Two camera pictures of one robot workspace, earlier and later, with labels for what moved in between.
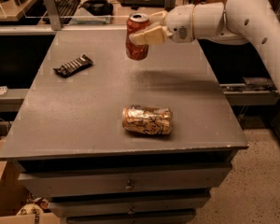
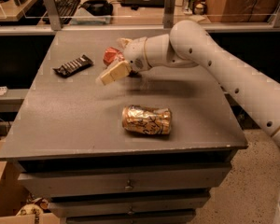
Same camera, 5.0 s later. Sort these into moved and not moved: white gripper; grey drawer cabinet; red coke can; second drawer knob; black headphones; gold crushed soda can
Moved: red coke can; white gripper
Not moved: second drawer knob; black headphones; gold crushed soda can; grey drawer cabinet
